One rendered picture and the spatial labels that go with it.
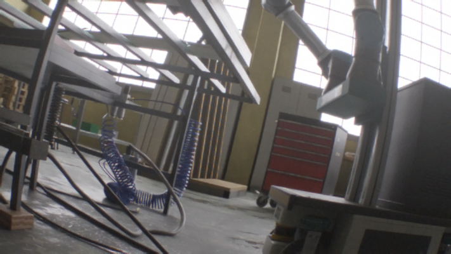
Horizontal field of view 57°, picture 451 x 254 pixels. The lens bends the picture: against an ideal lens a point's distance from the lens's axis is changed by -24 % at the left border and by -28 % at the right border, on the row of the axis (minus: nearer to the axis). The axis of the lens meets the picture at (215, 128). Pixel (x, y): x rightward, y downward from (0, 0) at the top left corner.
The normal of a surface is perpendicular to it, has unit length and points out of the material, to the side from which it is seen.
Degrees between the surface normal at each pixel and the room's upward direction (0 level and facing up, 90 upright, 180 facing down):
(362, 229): 90
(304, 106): 90
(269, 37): 90
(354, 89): 90
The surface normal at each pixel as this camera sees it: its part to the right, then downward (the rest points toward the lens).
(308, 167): -0.49, -0.17
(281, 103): -0.15, -0.09
